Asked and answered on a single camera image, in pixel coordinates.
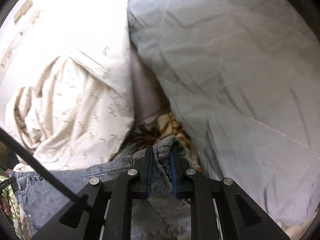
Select grey quilted comforter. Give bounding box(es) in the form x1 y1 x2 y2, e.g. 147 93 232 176
128 0 319 226

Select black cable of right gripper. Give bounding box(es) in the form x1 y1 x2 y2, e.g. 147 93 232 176
0 127 83 203

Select green white patterned quilt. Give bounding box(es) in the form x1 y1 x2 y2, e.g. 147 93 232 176
1 185 25 239

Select cream patterned duvet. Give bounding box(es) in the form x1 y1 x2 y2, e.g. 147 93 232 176
1 0 134 170

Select grey-blue denim pants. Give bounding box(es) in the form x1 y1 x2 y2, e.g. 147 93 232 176
7 134 198 240

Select leaf-print beige blanket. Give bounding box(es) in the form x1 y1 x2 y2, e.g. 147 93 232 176
119 112 202 172

